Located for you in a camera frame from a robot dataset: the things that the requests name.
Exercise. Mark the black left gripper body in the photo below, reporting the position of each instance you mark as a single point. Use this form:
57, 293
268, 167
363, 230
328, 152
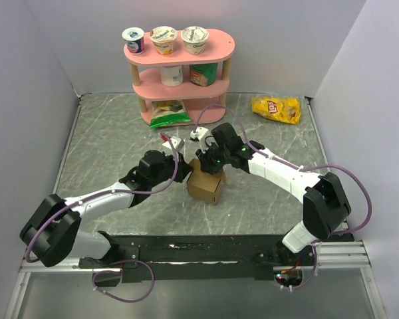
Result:
167, 169

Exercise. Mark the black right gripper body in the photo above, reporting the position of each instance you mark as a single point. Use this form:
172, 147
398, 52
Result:
214, 158

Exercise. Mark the brown cardboard box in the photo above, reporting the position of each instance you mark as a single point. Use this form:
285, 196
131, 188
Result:
205, 186

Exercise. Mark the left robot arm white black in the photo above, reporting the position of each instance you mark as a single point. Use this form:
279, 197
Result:
53, 232

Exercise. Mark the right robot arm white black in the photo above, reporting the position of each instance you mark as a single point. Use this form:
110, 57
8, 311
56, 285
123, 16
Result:
325, 204

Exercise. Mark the green snack box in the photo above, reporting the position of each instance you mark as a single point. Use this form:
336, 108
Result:
203, 74

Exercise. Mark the green chip bag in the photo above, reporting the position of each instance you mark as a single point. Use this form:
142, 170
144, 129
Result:
168, 112

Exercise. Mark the pink three-tier shelf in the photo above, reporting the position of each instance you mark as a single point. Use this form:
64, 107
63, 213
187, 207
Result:
199, 101

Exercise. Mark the white cup middle shelf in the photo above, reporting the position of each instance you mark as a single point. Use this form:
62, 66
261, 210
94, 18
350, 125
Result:
172, 75

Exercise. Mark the yellow Lays chip bag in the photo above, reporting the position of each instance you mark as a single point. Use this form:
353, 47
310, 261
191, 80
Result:
280, 109

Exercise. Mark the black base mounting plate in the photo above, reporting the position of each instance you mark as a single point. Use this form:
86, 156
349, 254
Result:
166, 257

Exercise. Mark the white Chobani yogurt cup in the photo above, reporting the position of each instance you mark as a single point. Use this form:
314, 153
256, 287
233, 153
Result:
194, 39

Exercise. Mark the orange Chobani yogurt cup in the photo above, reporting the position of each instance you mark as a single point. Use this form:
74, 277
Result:
164, 38

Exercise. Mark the purple white yogurt cup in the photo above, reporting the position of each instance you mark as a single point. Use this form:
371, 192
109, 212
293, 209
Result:
134, 39

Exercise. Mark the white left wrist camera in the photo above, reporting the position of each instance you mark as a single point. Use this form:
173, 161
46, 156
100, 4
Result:
171, 144

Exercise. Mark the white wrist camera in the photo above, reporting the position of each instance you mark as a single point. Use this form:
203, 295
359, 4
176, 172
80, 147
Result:
199, 134
171, 144

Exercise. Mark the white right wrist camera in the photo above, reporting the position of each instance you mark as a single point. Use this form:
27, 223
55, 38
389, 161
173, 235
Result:
199, 134

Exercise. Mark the aluminium rail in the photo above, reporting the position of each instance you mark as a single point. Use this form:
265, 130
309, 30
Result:
330, 256

